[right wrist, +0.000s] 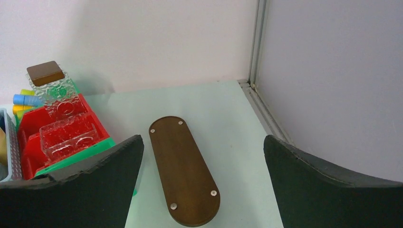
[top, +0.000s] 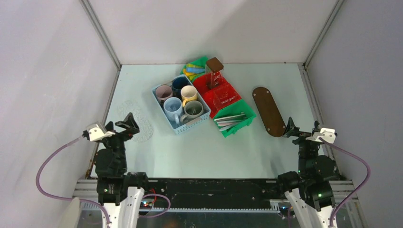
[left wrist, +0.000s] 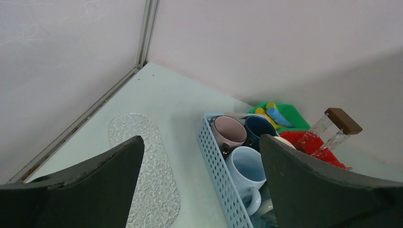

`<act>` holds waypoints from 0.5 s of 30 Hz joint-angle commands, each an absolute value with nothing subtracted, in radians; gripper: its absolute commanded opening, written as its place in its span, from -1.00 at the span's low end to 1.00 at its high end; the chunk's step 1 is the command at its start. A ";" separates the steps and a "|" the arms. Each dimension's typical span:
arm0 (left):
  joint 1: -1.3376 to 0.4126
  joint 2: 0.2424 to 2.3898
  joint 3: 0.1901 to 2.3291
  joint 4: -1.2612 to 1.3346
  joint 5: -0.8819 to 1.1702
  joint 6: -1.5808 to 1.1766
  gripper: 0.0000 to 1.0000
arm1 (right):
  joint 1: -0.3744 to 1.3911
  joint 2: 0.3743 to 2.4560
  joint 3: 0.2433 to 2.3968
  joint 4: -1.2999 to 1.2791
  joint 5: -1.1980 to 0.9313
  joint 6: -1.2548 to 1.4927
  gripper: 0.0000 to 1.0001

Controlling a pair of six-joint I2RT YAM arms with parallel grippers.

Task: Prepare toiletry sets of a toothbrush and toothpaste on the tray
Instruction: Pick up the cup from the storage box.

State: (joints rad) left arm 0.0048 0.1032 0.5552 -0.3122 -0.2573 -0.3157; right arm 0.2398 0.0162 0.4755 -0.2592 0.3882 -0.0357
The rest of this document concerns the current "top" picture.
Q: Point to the green bin with toothbrushes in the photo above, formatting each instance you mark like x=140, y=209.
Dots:
x=235, y=108

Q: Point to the green bin with toothpaste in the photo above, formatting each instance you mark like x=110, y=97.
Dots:
x=199, y=63

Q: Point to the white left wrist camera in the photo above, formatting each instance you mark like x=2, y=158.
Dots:
x=96, y=132

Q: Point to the clear textured glass tray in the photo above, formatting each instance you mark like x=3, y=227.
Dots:
x=146, y=129

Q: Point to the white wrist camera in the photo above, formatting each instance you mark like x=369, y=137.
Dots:
x=96, y=132
x=326, y=134

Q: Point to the grey ceramic mug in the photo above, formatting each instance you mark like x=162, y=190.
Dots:
x=192, y=110

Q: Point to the clear glass rectangular container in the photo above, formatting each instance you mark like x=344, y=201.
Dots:
x=224, y=95

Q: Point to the brown oval wooden tray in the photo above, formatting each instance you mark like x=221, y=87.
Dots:
x=269, y=112

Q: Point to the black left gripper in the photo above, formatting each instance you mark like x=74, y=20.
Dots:
x=129, y=123

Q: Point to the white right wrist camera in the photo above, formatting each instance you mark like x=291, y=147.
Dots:
x=326, y=134

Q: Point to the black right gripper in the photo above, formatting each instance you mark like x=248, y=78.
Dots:
x=291, y=129

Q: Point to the blue toothpaste tube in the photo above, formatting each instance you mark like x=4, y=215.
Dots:
x=195, y=70

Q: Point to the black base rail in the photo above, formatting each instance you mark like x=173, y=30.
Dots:
x=221, y=194

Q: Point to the pink ceramic mug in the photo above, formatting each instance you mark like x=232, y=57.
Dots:
x=163, y=93

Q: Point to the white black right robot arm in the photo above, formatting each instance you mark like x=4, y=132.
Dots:
x=308, y=189

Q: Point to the red plastic bin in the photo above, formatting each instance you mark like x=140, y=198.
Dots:
x=206, y=93

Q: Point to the light blue plastic basket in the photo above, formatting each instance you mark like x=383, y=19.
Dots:
x=187, y=125

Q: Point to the light blue ceramic mug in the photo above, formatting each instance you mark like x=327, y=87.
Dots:
x=173, y=110

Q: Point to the yellow toothpaste tube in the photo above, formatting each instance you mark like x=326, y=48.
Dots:
x=189, y=75

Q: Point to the glass jar with brown lid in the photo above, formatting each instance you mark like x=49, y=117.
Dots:
x=213, y=68

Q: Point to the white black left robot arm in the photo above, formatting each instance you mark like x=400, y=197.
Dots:
x=119, y=191

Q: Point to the dark blue ceramic mug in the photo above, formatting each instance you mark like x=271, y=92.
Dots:
x=177, y=84

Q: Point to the yellow ceramic mug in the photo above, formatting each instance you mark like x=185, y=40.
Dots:
x=188, y=93

